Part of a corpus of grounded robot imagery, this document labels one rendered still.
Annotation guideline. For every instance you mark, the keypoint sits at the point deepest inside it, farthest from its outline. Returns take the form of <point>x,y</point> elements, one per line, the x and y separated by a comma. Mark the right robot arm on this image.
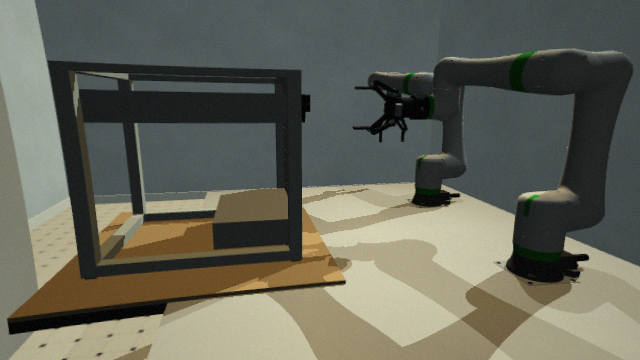
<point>431,169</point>

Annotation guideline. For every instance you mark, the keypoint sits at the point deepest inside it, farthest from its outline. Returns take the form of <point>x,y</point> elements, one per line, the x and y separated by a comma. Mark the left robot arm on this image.
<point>543,218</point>

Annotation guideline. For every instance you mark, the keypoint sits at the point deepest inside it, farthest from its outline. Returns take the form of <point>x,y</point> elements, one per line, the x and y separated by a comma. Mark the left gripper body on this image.
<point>409,107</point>

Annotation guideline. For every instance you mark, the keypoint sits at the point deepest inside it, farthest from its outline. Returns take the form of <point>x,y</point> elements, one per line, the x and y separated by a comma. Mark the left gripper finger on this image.
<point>373,128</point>
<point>374,86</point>

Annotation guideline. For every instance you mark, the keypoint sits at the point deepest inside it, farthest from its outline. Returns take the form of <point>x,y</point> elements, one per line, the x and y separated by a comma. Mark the dark grey rack frame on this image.
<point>243,218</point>

